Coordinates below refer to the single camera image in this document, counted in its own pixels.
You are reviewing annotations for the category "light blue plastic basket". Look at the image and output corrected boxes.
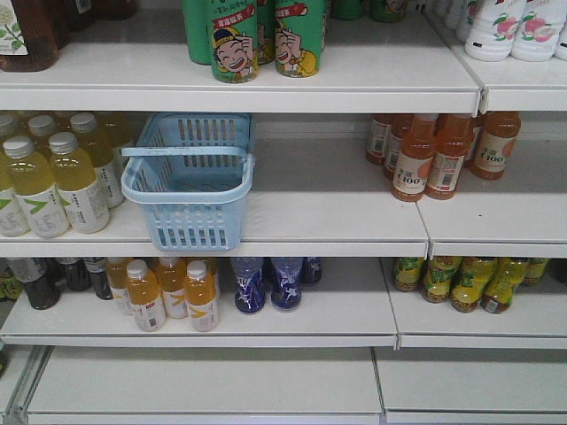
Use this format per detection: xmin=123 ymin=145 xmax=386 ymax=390
xmin=121 ymin=112 xmax=255 ymax=251

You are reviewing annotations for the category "blue sports drink bottle right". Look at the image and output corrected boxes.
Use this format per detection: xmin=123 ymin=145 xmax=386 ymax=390
xmin=301 ymin=257 xmax=322 ymax=285

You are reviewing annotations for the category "blue sports drink bottle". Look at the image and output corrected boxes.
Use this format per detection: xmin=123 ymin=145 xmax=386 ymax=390
xmin=301 ymin=257 xmax=322 ymax=285
xmin=271 ymin=257 xmax=303 ymax=312
xmin=230 ymin=257 xmax=265 ymax=314

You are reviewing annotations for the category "blue sports drink bottle left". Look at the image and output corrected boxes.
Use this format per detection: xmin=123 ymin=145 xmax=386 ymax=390
xmin=230 ymin=257 xmax=265 ymax=314

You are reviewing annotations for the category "blue sports drink bottle middle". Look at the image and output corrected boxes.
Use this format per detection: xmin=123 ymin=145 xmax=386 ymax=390
xmin=271 ymin=257 xmax=303 ymax=312

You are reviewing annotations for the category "white store shelf unit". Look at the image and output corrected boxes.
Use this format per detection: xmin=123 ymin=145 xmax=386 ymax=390
xmin=1 ymin=1 xmax=566 ymax=424

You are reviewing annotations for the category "orange vitamin drink bottle right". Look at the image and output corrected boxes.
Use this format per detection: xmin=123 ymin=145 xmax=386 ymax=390
xmin=183 ymin=260 xmax=220 ymax=332

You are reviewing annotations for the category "orange vitamin drink bottle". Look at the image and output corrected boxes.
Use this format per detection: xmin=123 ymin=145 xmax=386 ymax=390
xmin=183 ymin=260 xmax=220 ymax=332
xmin=127 ymin=259 xmax=167 ymax=332
xmin=156 ymin=257 xmax=188 ymax=319

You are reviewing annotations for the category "orange vitamin drink bottle middle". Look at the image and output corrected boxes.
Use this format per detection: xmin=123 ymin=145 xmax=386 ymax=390
xmin=156 ymin=257 xmax=188 ymax=319

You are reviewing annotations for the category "orange juice bottle front left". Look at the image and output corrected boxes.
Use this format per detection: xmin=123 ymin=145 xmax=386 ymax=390
xmin=391 ymin=113 xmax=439 ymax=202

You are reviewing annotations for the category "orange juice bottle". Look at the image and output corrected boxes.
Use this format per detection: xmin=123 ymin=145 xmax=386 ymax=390
xmin=391 ymin=113 xmax=439 ymax=202
xmin=471 ymin=111 xmax=521 ymax=180
xmin=424 ymin=114 xmax=473 ymax=200

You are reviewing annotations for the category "yellow lemon tea bottle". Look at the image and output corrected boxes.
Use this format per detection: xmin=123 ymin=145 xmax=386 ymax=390
xmin=421 ymin=256 xmax=462 ymax=303
xmin=481 ymin=257 xmax=529 ymax=314
xmin=450 ymin=257 xmax=497 ymax=313
xmin=392 ymin=257 xmax=424 ymax=292

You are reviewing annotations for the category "orange vitamin drink bottle left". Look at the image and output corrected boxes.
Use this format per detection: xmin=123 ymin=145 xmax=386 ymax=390
xmin=127 ymin=259 xmax=167 ymax=332

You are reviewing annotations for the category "orange juice bottle front right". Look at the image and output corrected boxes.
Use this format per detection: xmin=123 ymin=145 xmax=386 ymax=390
xmin=424 ymin=114 xmax=473 ymax=200

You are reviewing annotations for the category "green cartoon drink can right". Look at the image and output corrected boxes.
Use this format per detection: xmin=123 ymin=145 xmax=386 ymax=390
xmin=275 ymin=0 xmax=325 ymax=78

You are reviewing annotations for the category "green cartoon drink can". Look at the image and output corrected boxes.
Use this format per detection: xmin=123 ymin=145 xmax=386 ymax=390
xmin=275 ymin=0 xmax=325 ymax=78
xmin=207 ymin=0 xmax=259 ymax=83

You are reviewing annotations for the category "pale yellow drink bottle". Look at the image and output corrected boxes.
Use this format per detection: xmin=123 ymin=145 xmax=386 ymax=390
xmin=49 ymin=132 xmax=110 ymax=234

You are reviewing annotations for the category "green cartoon drink can left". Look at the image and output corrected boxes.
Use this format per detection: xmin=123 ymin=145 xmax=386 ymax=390
xmin=207 ymin=0 xmax=259 ymax=83

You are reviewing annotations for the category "white peach drink bottle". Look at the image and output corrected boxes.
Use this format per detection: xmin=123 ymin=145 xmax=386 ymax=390
xmin=464 ymin=0 xmax=526 ymax=62

